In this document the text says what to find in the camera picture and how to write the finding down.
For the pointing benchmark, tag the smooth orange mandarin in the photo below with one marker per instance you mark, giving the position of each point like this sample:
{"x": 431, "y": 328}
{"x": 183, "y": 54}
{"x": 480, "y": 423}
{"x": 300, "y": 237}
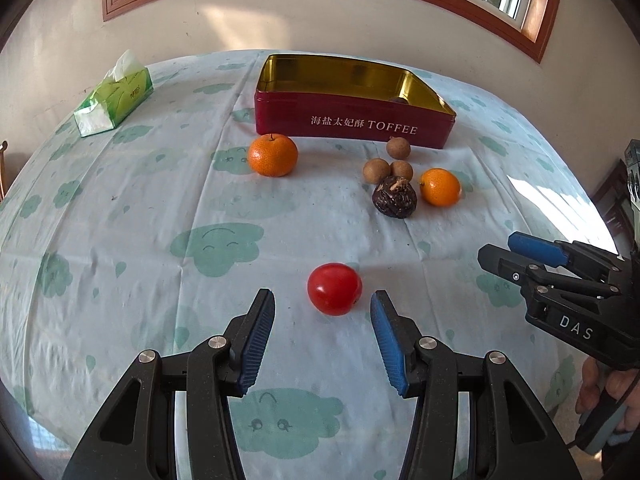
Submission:
{"x": 439, "y": 187}

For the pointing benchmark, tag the wrinkled dark passion fruit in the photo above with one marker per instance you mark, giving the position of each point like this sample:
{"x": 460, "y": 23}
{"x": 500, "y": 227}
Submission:
{"x": 395, "y": 197}

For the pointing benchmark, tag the brown longan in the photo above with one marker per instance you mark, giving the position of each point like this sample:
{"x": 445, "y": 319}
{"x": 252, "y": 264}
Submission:
{"x": 375, "y": 170}
{"x": 398, "y": 148}
{"x": 401, "y": 168}

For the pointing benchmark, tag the wooden chair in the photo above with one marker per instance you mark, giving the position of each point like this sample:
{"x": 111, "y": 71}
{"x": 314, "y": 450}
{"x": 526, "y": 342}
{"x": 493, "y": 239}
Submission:
{"x": 3, "y": 147}

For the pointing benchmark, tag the cloud pattern tablecloth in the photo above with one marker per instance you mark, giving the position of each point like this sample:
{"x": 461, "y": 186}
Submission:
{"x": 155, "y": 235}

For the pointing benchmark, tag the small stemmed orange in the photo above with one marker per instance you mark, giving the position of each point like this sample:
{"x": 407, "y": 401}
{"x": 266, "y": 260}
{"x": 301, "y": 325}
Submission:
{"x": 272, "y": 155}

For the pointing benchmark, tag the red toffee tin box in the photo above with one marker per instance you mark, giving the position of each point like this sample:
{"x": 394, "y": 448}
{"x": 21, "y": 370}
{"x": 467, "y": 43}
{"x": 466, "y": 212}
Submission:
{"x": 326, "y": 96}

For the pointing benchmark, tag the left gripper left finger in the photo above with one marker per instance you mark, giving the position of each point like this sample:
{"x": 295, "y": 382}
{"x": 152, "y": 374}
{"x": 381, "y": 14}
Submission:
{"x": 132, "y": 435}

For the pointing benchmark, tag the person right hand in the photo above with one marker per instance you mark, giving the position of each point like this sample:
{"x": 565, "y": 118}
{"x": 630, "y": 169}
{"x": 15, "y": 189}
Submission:
{"x": 615, "y": 384}

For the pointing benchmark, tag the green tissue pack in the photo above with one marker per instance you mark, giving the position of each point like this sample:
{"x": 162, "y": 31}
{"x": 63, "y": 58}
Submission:
{"x": 124, "y": 87}

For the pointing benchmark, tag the red cherry tomato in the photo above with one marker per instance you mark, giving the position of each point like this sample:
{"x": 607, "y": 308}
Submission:
{"x": 334, "y": 288}

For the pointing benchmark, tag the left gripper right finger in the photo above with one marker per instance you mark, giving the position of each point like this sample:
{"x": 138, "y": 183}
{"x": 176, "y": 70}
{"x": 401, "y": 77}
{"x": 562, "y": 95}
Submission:
{"x": 511, "y": 434}

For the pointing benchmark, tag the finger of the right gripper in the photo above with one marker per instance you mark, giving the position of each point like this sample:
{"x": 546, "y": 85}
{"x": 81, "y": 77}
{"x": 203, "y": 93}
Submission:
{"x": 524, "y": 272}
{"x": 584, "y": 260}

